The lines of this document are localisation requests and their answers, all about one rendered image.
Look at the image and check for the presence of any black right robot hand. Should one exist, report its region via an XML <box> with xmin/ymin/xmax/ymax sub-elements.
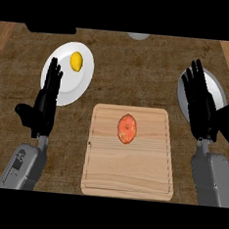
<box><xmin>175</xmin><ymin>57</ymin><xmax>229</xmax><ymax>144</ymax></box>

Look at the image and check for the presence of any white round plate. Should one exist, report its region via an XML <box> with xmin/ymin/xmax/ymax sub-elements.
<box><xmin>38</xmin><ymin>38</ymin><xmax>97</xmax><ymax>110</ymax></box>

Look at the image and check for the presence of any orange squash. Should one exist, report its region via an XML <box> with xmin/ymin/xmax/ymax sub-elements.
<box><xmin>115</xmin><ymin>112</ymin><xmax>139</xmax><ymax>146</ymax></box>

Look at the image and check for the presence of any pale grey round object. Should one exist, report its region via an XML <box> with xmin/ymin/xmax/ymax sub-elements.
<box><xmin>126</xmin><ymin>31</ymin><xmax>151</xmax><ymax>42</ymax></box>

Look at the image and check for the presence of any pale wooden cutting board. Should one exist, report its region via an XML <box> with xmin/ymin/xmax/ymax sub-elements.
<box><xmin>79</xmin><ymin>102</ymin><xmax>182</xmax><ymax>203</ymax></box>

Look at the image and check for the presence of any yellow lemon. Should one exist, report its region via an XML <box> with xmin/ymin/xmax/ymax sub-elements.
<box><xmin>69</xmin><ymin>50</ymin><xmax>84</xmax><ymax>73</ymax></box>

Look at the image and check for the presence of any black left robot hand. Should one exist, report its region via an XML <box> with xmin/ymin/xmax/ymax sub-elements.
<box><xmin>12</xmin><ymin>53</ymin><xmax>66</xmax><ymax>141</ymax></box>

